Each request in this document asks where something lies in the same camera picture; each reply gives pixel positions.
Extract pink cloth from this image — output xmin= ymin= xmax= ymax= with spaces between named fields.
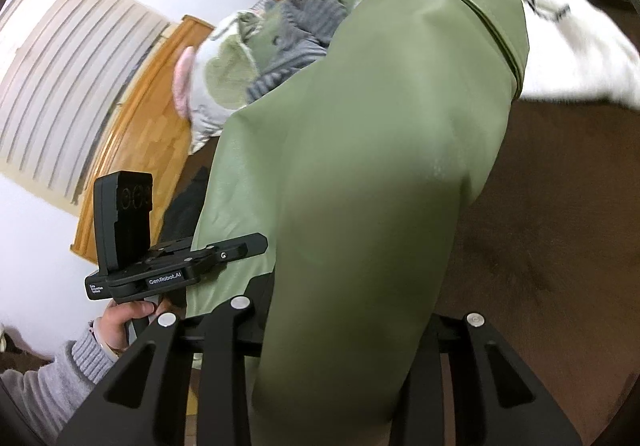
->
xmin=171 ymin=47 xmax=196 ymax=119

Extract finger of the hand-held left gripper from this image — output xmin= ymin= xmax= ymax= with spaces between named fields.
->
xmin=205 ymin=232 xmax=269 ymax=261

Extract white window blinds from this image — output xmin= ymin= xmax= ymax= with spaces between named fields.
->
xmin=0 ymin=0 xmax=173 ymax=191

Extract white fleece garment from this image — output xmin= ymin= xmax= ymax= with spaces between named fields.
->
xmin=330 ymin=0 xmax=640 ymax=109

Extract black garment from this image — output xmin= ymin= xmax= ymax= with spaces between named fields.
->
xmin=160 ymin=166 xmax=211 ymax=247

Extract wooden headboard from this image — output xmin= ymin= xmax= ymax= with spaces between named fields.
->
xmin=70 ymin=14 xmax=236 ymax=271

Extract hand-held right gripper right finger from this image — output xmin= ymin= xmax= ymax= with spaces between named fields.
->
xmin=390 ymin=311 xmax=583 ymax=446

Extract green jacket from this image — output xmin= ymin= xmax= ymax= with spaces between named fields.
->
xmin=185 ymin=0 xmax=531 ymax=446

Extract white pillow with green print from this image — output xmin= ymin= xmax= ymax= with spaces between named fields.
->
xmin=187 ymin=10 xmax=281 ymax=157

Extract grey striped sweater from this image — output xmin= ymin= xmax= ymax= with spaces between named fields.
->
xmin=245 ymin=0 xmax=351 ymax=104

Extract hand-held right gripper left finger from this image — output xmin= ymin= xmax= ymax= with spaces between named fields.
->
xmin=55 ymin=271 xmax=276 ymax=446

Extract person's left hand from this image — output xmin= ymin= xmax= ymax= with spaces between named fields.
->
xmin=97 ymin=300 xmax=173 ymax=353

